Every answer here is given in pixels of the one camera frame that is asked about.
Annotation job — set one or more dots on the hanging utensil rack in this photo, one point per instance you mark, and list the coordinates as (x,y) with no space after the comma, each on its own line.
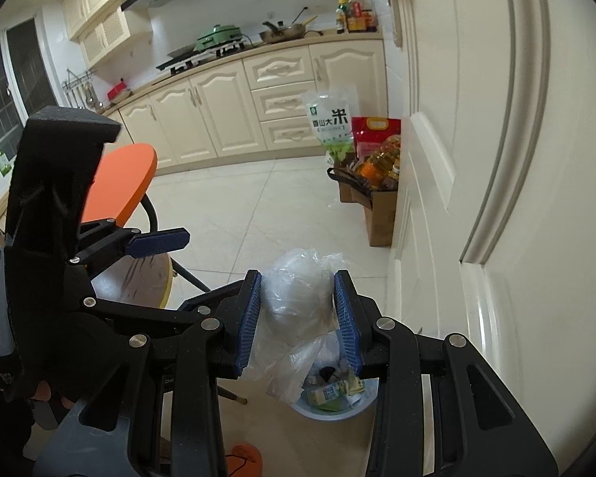
(79,89)

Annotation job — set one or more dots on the cream base cabinets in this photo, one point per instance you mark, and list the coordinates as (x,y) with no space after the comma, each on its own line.
(213,104)

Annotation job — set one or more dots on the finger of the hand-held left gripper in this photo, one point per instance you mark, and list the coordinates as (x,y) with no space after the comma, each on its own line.
(144,315)
(159,241)

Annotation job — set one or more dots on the black gas stove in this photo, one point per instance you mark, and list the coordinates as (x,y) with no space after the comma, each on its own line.
(193,62)

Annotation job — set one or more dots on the metal frying pan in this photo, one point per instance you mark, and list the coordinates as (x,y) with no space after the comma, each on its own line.
(283,34)

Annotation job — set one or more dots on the round wooden stool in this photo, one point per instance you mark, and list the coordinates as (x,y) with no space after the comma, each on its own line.
(139,278)

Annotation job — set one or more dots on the blue trash bin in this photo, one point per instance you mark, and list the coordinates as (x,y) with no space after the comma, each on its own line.
(337,412)

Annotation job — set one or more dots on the group of condiment bottles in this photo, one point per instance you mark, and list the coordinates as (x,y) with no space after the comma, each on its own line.
(355,17)

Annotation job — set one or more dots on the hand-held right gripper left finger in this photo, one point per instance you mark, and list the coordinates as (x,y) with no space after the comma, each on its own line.
(248,323)

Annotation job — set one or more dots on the yellow cooking oil bottle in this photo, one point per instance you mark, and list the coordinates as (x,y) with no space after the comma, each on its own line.
(382,159)

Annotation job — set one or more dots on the small black object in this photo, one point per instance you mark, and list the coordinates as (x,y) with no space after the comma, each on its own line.
(326,371)

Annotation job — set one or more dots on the red container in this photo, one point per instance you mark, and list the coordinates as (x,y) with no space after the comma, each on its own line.
(118,93)

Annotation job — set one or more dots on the green electric cooking pot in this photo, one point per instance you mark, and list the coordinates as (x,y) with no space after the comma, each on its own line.
(218,35)

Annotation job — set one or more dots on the orange slipper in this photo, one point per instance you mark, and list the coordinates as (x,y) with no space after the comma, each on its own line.
(248,459)

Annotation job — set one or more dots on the person's left hand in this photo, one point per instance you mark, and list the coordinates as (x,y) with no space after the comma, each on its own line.
(42,390)

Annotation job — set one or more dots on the white green rice bag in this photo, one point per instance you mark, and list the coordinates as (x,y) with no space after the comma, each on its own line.
(330,124)

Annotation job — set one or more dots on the sliding window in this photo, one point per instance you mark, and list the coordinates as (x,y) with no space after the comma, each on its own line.
(25,69)

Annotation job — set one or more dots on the white panel door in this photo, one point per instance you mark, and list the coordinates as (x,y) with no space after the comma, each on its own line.
(477,159)

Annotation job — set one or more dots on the red rice bag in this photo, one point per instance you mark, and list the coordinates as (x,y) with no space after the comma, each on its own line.
(375,131)

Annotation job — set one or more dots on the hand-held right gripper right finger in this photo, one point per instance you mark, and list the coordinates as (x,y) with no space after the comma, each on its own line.
(347,323)

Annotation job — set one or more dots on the green glass bottle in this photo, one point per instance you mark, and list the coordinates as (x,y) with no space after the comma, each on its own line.
(3,161)

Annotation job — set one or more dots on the round table with orange cover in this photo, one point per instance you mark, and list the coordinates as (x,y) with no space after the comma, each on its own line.
(124,174)

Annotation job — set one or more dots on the white plastic bag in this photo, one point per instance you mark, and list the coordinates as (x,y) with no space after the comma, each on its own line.
(293,298)

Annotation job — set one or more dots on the narrow lattice door cabinet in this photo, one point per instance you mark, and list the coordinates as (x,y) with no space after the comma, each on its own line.
(109,30)

